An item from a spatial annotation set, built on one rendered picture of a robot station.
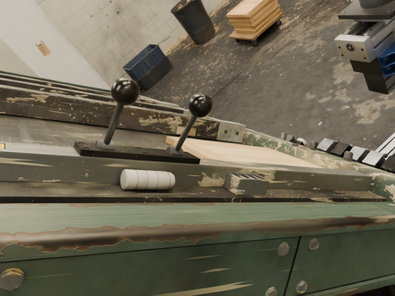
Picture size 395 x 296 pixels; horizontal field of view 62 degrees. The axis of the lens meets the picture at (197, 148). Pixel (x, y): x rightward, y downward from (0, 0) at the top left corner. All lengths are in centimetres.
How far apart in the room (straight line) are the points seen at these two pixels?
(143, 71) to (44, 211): 495
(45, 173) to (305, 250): 34
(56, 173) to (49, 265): 25
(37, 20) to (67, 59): 54
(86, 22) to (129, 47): 80
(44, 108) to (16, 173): 54
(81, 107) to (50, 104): 8
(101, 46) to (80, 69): 150
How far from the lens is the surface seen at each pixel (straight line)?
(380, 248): 53
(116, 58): 615
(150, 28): 626
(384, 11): 134
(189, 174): 56
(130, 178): 48
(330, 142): 130
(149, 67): 521
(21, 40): 464
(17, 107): 100
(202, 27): 539
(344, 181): 87
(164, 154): 54
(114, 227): 26
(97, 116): 103
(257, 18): 421
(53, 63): 465
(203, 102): 49
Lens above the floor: 163
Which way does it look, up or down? 31 degrees down
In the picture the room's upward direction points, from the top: 38 degrees counter-clockwise
